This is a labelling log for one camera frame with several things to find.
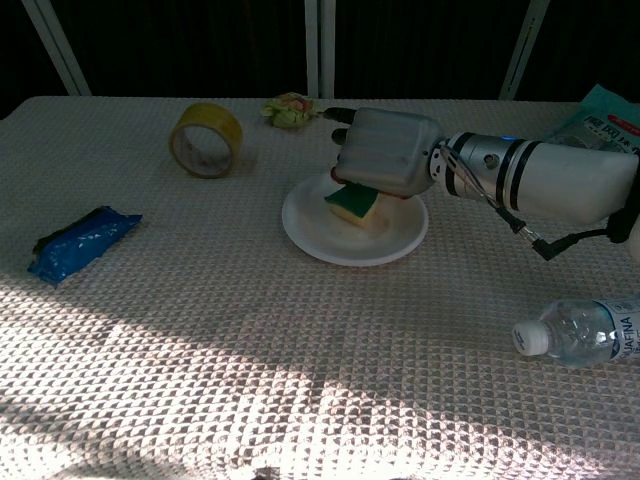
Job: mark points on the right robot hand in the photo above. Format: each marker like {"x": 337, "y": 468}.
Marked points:
{"x": 385, "y": 150}

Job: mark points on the green yellow sponge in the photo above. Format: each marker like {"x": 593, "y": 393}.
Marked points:
{"x": 352, "y": 201}

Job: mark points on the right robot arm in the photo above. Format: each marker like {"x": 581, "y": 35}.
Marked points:
{"x": 565, "y": 175}

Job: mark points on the white paper plate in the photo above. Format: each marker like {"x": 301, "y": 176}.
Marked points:
{"x": 320, "y": 240}

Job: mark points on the green crumpled snack wrapper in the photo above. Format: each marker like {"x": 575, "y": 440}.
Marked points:
{"x": 287, "y": 115}

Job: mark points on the yellow packing tape roll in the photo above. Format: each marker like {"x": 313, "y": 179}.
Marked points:
{"x": 220, "y": 122}

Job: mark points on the black pleated curtain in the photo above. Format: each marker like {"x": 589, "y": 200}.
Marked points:
{"x": 200, "y": 45}

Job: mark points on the teal cleaning cloth package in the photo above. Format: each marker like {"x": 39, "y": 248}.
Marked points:
{"x": 607, "y": 117}

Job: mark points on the beige woven tablecloth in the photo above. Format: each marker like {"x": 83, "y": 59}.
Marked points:
{"x": 250, "y": 350}

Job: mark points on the clear water bottle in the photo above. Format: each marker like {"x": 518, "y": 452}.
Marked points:
{"x": 575, "y": 330}

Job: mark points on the blue snack package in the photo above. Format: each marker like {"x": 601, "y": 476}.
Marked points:
{"x": 80, "y": 247}

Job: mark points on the white upright frame post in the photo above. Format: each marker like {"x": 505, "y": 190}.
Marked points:
{"x": 319, "y": 50}

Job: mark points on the white slanted frame post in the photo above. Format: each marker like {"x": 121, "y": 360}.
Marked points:
{"x": 522, "y": 50}
{"x": 57, "y": 50}

